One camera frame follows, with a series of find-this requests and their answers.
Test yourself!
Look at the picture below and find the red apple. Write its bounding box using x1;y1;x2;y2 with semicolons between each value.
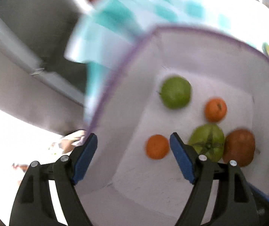
222;128;256;167

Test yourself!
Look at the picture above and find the large green apple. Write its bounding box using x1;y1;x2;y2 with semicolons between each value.
187;124;224;162

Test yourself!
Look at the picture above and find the large orange mandarin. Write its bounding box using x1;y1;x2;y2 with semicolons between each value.
145;134;170;160

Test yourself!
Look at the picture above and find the purple storage box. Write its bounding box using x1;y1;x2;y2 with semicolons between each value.
76;27;269;225

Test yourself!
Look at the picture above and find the teal white checkered tablecloth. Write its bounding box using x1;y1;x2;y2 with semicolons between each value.
65;0;269;122

